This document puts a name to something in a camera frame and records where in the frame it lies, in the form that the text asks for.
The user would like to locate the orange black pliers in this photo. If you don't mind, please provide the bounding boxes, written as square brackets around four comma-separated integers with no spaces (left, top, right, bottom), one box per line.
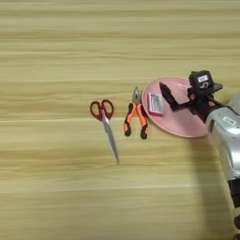
[123,86,149,141]

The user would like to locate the small pink white box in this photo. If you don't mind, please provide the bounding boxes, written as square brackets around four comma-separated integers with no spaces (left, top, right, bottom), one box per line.
[146,92,166,117]

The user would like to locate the red handled scissors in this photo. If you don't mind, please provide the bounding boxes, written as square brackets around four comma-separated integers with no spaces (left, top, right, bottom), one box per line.
[89,98,121,167]

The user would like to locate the small black box white label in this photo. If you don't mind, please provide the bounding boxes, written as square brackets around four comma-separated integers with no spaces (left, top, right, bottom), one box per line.
[187,69,215,98]

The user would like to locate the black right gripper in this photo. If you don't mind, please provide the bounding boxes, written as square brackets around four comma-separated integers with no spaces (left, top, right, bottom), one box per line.
[158,81,226,124]

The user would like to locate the pink round plate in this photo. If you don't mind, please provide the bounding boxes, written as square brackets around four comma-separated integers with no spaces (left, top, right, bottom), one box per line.
[141,76,210,139]

